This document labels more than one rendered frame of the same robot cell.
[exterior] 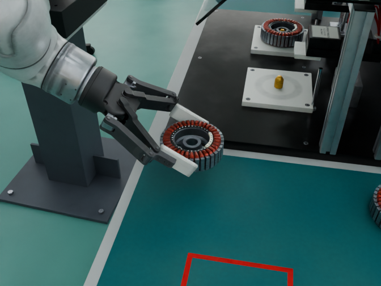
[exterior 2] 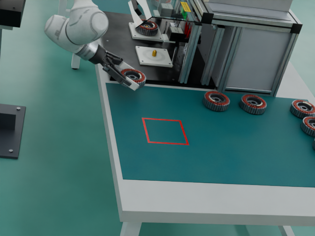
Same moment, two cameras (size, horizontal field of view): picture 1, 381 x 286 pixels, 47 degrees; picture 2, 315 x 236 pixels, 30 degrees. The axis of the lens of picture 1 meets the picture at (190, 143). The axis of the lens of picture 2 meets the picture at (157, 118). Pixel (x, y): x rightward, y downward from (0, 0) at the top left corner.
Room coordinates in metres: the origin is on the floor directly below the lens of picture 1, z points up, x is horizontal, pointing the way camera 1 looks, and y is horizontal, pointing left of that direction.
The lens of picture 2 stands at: (-1.30, 0.85, 2.03)
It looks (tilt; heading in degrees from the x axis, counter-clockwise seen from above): 33 degrees down; 332
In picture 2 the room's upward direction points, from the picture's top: 14 degrees clockwise
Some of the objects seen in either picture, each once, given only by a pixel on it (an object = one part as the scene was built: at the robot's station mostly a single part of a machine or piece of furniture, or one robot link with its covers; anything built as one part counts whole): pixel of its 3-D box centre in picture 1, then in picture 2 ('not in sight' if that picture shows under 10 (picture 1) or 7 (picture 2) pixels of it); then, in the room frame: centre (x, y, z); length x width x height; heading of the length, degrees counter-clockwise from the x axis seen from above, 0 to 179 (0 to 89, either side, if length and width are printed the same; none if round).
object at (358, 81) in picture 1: (346, 87); (184, 55); (0.82, -0.34, 0.80); 0.08 x 0.05 x 0.06; 169
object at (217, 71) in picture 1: (284, 69); (152, 47); (0.96, -0.24, 0.76); 0.64 x 0.47 x 0.02; 169
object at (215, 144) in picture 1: (191, 144); (131, 78); (0.60, 0.00, 0.82); 0.11 x 0.11 x 0.04
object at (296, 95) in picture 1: (278, 88); (153, 56); (0.85, -0.20, 0.78); 0.15 x 0.15 x 0.01; 79
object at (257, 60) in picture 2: not in sight; (256, 62); (0.57, -0.55, 0.91); 0.28 x 0.03 x 0.32; 79
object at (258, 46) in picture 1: (280, 41); (145, 32); (1.09, -0.24, 0.78); 0.15 x 0.15 x 0.01; 79
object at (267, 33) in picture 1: (282, 32); (146, 27); (1.09, -0.24, 0.80); 0.11 x 0.11 x 0.04
